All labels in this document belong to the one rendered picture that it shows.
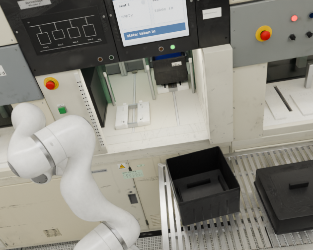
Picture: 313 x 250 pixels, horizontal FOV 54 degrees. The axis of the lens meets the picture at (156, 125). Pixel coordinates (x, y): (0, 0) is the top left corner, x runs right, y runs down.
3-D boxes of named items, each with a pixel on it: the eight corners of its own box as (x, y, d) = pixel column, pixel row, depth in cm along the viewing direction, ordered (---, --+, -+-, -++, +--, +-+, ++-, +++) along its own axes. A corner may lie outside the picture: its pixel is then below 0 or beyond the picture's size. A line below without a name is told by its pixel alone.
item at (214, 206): (169, 181, 162) (164, 158, 152) (220, 168, 163) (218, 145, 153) (182, 226, 141) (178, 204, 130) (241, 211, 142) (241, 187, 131)
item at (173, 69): (155, 91, 207) (146, 47, 187) (153, 75, 223) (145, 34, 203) (191, 85, 205) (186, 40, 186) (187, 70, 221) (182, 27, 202)
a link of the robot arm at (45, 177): (59, 148, 125) (36, 145, 124) (52, 171, 115) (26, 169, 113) (60, 162, 130) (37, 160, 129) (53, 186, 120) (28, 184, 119)
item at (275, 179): (275, 235, 130) (277, 217, 122) (253, 182, 153) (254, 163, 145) (346, 223, 129) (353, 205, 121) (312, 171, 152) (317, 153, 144)
